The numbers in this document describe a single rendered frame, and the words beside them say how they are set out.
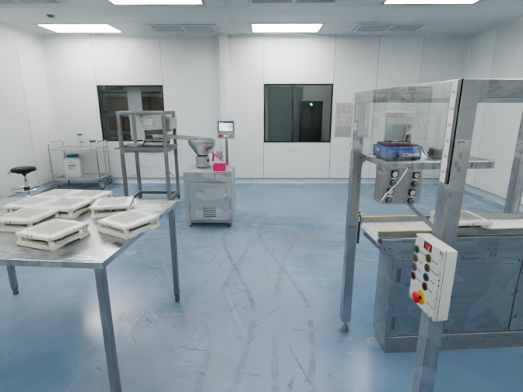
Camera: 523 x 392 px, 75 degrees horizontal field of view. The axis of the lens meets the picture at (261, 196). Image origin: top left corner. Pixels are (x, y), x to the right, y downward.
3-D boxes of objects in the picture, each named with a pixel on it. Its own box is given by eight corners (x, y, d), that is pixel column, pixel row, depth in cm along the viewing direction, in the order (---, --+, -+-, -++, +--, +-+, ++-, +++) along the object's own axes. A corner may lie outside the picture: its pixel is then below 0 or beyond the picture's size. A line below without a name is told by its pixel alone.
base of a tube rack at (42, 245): (16, 244, 178) (15, 240, 177) (57, 229, 200) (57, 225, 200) (51, 251, 170) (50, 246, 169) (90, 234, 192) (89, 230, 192)
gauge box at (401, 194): (380, 204, 186) (384, 168, 181) (373, 199, 196) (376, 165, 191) (419, 203, 187) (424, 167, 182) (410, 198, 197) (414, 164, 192)
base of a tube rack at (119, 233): (98, 231, 197) (97, 227, 196) (132, 219, 217) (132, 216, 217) (126, 239, 185) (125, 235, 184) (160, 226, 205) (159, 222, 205)
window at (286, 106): (263, 142, 706) (264, 83, 677) (263, 142, 707) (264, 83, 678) (330, 142, 705) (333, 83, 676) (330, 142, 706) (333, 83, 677)
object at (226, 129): (218, 166, 471) (216, 120, 455) (219, 165, 481) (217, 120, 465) (234, 166, 471) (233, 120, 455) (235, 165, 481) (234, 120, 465)
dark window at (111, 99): (103, 141, 708) (96, 85, 680) (103, 141, 709) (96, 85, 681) (166, 141, 707) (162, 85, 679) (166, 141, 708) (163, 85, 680)
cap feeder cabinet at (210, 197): (185, 227, 454) (182, 171, 435) (194, 215, 509) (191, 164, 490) (233, 228, 454) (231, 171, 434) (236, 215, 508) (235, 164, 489)
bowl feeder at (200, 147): (187, 169, 450) (185, 141, 441) (192, 165, 485) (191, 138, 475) (223, 169, 450) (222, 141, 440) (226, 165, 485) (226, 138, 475)
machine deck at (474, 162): (384, 169, 181) (384, 162, 180) (359, 159, 218) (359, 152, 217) (494, 168, 185) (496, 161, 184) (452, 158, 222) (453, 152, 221)
